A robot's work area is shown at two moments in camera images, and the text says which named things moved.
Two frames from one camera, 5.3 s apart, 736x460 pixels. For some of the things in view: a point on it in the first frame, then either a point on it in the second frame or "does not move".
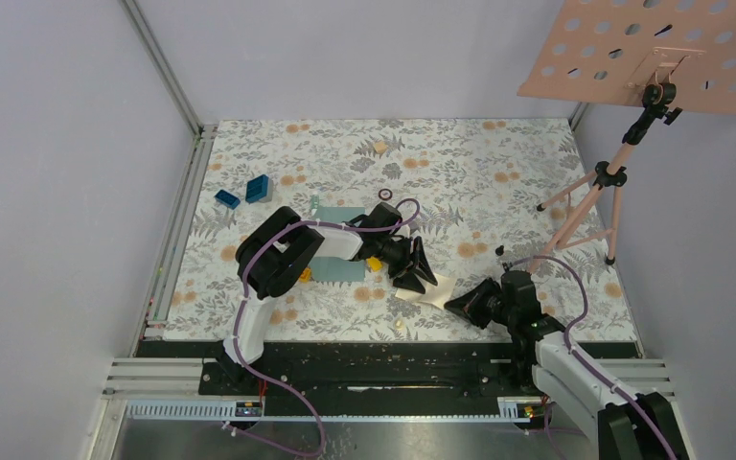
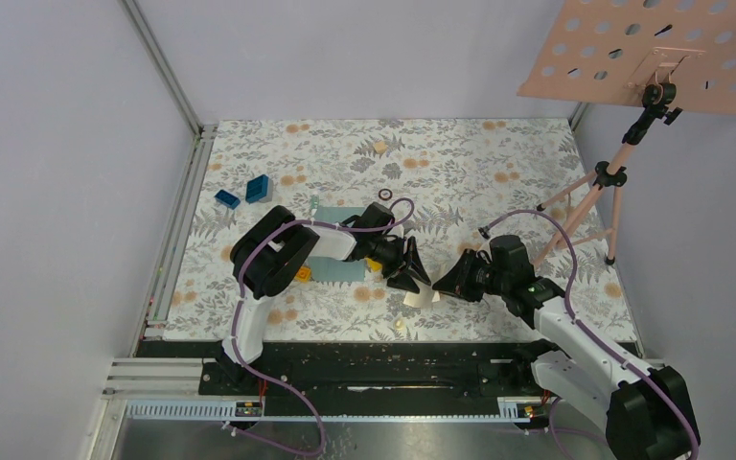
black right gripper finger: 475,305 -> 453,281
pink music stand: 714,56 does not move
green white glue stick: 313,203 does not move
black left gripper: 409,280 does not move
